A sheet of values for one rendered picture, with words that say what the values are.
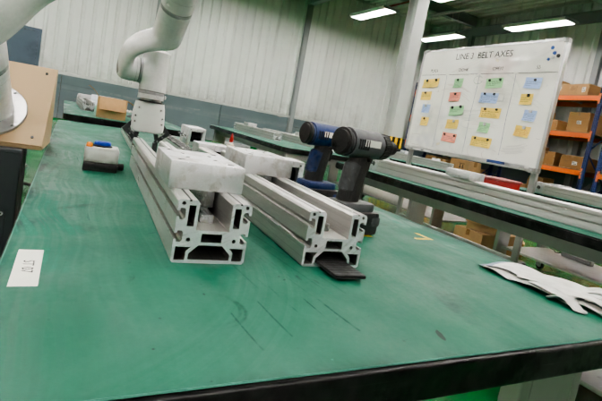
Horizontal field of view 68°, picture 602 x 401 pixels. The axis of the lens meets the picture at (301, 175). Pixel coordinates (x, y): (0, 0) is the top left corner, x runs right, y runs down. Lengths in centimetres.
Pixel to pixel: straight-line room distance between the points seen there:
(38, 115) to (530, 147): 324
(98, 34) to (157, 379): 1216
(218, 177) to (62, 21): 1186
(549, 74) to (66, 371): 369
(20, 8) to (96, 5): 1136
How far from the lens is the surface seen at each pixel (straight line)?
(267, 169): 96
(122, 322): 45
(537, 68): 391
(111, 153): 122
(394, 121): 931
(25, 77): 164
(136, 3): 1264
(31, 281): 54
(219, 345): 43
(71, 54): 1240
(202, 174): 66
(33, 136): 149
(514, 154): 385
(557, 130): 1154
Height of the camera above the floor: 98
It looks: 6 degrees down
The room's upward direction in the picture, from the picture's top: 10 degrees clockwise
